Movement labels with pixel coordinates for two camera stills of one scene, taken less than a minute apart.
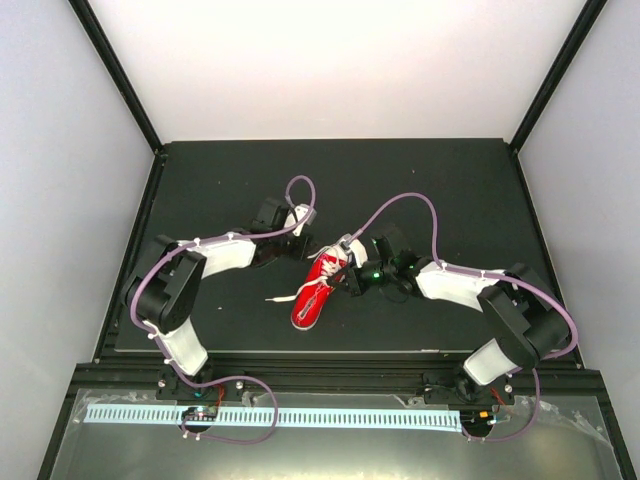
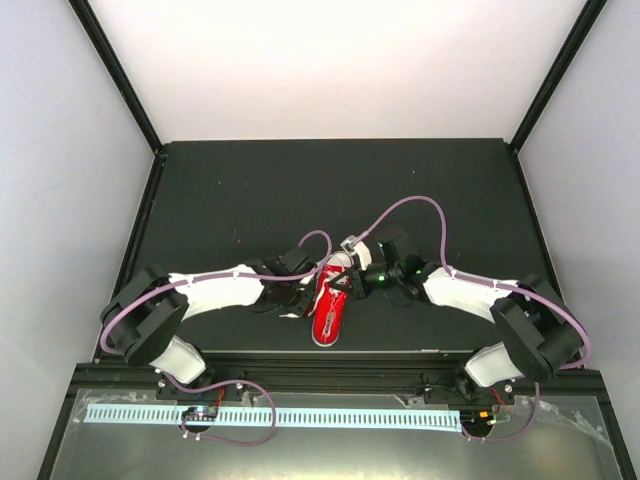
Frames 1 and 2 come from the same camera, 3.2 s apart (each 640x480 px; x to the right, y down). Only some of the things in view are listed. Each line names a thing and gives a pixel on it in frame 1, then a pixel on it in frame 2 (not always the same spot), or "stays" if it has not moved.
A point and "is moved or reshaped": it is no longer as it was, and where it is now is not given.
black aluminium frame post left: x=93 y=26 stays
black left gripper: x=302 y=251 -> x=302 y=307
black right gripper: x=362 y=289 stays
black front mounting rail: x=443 y=377 stays
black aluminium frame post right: x=581 y=27 stays
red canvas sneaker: x=315 y=288 is moved or reshaped
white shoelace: x=329 y=268 -> x=336 y=298
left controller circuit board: x=198 y=413 stays
